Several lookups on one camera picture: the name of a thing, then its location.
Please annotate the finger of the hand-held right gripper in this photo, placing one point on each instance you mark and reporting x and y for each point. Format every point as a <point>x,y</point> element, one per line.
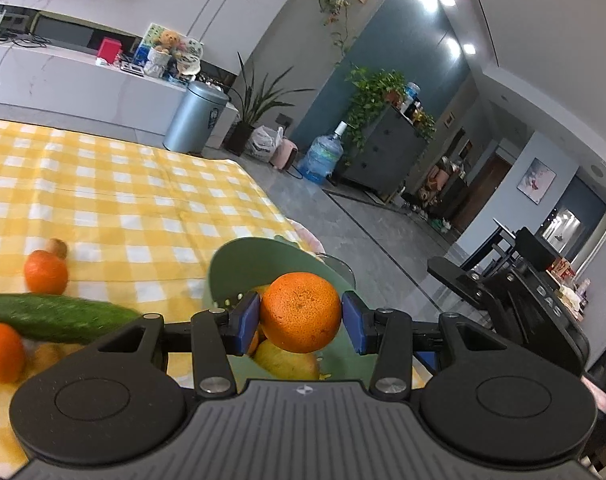
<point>458,280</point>
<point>427,361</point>

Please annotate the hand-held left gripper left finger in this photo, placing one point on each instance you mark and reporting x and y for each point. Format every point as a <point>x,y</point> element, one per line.
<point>248,322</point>

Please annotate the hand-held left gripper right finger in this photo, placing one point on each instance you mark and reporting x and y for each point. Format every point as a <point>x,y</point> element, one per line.
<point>353,322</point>

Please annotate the orange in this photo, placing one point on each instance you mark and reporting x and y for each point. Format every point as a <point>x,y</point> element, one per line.
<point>300,312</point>
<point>45,272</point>
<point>253,342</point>
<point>3,352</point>

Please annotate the green colander bowl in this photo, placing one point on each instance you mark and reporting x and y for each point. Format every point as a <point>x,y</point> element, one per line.
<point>233,270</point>

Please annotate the yellow pear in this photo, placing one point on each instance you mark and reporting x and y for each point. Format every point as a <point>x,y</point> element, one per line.
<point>288,362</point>

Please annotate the red printed box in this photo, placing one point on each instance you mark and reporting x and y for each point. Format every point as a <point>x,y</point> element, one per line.
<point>563,267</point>

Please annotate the dark dining table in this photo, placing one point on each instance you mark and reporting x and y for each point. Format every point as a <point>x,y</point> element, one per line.
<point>498,240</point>

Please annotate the brown door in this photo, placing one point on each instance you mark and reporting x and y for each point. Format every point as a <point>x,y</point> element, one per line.
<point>483,190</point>

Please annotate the cluttered toy shelf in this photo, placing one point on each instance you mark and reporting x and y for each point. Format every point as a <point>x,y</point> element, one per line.
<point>438,185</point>

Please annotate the grey cabinet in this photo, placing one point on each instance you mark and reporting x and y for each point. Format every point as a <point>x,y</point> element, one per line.
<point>383,160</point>

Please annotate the small green plant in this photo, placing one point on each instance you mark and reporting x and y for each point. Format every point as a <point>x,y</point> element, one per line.
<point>425,125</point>

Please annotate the blue water jug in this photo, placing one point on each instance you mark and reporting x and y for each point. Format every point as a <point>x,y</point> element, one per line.
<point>320,157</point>

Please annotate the white plastic bag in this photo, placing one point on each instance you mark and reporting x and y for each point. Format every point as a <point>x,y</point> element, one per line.
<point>263,145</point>

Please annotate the cluster of bottles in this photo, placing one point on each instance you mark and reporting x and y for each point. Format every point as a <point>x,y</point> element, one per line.
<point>410,100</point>

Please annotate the green cucumber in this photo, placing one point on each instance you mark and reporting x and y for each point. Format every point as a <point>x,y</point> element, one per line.
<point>58,317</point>

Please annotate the yellow checked tablecloth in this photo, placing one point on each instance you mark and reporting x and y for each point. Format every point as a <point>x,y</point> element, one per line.
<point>108,185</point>

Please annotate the trailing green plant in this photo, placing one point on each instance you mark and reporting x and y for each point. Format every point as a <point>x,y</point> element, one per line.
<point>370,95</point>

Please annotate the grey trash can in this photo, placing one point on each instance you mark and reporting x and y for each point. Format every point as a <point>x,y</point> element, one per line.
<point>193,120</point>

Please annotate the long-leaved potted plant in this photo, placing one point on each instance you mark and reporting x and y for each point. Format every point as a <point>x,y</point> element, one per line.
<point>258,105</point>

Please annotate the white cap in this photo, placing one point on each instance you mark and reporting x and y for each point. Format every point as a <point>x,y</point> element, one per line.
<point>189,66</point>

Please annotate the white paper bag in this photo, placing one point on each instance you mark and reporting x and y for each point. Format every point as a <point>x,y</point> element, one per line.
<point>158,64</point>

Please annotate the white marble console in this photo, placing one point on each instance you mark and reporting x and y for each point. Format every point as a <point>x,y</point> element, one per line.
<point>83,95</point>

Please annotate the colourful printed box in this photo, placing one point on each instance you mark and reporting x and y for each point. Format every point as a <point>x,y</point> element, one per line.
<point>193,45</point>

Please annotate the brown teddy bear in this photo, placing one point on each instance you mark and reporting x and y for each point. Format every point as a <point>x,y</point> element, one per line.
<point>169,41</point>

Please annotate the hanging vine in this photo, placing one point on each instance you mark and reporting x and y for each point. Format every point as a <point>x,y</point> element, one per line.
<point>333,5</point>

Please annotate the wall painting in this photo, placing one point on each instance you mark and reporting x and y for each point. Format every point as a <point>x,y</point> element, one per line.
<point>537,180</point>

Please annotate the small wall frame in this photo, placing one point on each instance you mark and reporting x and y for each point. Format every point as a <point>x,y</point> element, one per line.
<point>449,120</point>

